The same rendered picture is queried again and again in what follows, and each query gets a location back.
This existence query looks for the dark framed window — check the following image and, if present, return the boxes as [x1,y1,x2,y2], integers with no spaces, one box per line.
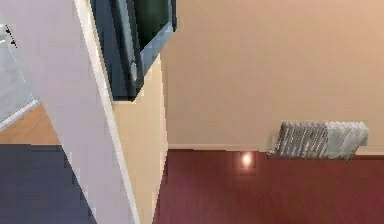
[90,0,178,103]

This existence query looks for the grey ribbed radiator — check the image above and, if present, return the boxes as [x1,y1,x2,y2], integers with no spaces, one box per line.
[268,120,370,161]

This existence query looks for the white room door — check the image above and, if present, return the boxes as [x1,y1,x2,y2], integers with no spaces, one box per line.
[0,0,141,224]

